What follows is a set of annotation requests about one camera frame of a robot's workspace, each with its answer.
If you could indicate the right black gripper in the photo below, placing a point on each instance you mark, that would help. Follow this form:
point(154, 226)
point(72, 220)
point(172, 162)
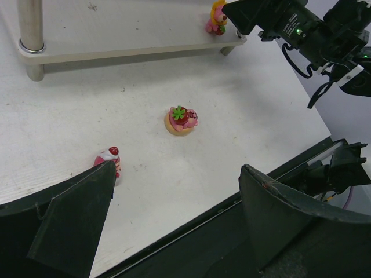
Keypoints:
point(288, 20)

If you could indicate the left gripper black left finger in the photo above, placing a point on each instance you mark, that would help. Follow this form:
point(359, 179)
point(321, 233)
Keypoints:
point(55, 232)

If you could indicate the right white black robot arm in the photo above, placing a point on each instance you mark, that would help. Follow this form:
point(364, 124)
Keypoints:
point(335, 46)

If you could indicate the pink bear strawberry donut toy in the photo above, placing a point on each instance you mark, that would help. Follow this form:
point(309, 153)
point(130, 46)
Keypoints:
point(180, 121)

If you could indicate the pink bear sunflower toy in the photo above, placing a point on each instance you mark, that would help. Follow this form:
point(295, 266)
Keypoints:
point(218, 20)

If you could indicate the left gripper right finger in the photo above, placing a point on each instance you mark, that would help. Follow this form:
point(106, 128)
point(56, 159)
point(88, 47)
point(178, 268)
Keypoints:
point(295, 235)

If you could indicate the white wooden two-tier shelf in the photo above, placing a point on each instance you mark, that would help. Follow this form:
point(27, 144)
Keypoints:
point(50, 32)

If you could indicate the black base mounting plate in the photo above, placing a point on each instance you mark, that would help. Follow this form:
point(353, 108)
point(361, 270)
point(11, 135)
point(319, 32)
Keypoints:
point(217, 244)

